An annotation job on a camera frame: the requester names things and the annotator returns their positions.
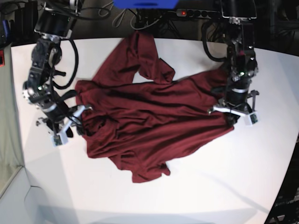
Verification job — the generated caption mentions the blue bottle left edge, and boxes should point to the blue bottle left edge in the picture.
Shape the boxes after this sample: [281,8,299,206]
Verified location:
[0,20,10,41]

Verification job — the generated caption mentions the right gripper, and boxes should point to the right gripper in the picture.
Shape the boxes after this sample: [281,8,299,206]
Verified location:
[36,103,92,138]

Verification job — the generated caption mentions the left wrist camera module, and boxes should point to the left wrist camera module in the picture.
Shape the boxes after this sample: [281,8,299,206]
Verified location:
[244,111,259,126]

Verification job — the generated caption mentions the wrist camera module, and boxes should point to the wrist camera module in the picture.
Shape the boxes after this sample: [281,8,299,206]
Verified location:
[51,133,68,147]
[244,111,259,126]

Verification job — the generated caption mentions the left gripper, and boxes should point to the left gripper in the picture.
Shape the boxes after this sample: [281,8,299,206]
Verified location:
[207,89,259,125]

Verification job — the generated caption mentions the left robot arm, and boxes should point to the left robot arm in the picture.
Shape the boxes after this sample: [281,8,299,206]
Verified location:
[202,0,259,126]

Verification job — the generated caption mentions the blue box at top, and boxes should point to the blue box at top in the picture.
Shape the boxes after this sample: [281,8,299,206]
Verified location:
[114,0,178,9]

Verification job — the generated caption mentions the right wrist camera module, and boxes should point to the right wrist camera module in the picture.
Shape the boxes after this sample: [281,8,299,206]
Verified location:
[51,133,68,147]

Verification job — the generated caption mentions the dark red t-shirt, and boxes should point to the dark red t-shirt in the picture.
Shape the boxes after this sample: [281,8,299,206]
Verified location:
[75,31,234,183]

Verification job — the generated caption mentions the red black device left edge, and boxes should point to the red black device left edge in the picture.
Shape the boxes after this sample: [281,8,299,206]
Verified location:
[0,50,5,67]

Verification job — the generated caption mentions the black power strip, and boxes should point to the black power strip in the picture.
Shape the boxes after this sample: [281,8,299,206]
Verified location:
[175,9,220,19]

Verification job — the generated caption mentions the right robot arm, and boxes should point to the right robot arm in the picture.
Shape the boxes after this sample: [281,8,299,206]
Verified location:
[22,0,92,146]

